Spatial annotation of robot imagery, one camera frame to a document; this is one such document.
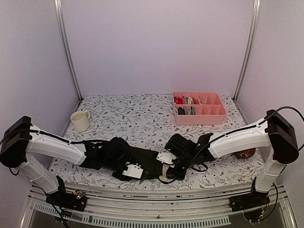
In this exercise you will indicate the pink divided organizer tray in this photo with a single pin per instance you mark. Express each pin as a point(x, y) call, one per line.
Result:
point(198, 108)

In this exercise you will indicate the right robot arm white sleeve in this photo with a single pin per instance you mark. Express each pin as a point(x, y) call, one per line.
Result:
point(273, 132)

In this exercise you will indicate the cream ceramic cup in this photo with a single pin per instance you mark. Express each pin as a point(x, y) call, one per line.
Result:
point(80, 120)

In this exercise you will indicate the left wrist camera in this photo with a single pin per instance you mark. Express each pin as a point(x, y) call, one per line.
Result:
point(116, 151)

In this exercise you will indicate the floral patterned table mat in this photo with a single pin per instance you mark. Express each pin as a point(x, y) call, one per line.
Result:
point(147, 121)

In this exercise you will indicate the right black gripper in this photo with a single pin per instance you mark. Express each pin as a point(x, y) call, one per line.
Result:
point(179, 176)

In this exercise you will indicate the aluminium frame post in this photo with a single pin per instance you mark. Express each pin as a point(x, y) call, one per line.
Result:
point(248, 50)
point(65, 44)

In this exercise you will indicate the red floral saucer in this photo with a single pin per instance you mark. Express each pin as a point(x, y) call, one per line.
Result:
point(246, 153)

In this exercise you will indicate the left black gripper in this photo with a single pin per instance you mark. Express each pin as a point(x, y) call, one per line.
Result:
point(127, 178)

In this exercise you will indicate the right aluminium frame post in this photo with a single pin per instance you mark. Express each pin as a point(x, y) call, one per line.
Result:
point(248, 50)

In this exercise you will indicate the dark olive cloth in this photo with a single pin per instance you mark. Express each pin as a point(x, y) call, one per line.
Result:
point(147, 165)

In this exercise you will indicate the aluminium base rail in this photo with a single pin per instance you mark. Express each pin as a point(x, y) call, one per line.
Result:
point(194, 208)

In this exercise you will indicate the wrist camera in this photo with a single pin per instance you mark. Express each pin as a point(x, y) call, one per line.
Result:
point(180, 147)
point(116, 151)

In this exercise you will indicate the left aluminium frame post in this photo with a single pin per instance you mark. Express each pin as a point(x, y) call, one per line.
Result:
point(65, 44)

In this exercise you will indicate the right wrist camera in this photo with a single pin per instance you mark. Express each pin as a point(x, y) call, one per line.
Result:
point(180, 147)

